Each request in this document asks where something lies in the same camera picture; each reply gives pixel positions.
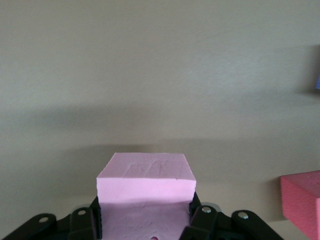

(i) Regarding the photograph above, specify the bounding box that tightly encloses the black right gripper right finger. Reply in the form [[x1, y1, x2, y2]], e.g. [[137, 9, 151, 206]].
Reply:
[[178, 193, 286, 240]]

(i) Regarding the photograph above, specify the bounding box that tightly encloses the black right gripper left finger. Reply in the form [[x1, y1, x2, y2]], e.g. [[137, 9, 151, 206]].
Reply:
[[0, 196, 104, 240]]

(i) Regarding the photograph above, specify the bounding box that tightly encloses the pink foam cube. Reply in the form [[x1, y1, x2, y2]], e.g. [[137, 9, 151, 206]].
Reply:
[[96, 152, 197, 240]]

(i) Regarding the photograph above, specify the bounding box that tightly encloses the crimson foam cube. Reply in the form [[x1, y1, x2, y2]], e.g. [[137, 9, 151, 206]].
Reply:
[[279, 170, 320, 240]]

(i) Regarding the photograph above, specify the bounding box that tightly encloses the brown table mat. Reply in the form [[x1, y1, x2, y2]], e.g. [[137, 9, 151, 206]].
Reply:
[[0, 0, 320, 240]]

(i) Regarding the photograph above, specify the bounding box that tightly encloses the purple foam cube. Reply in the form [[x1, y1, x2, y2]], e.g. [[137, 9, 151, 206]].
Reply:
[[312, 44, 320, 95]]

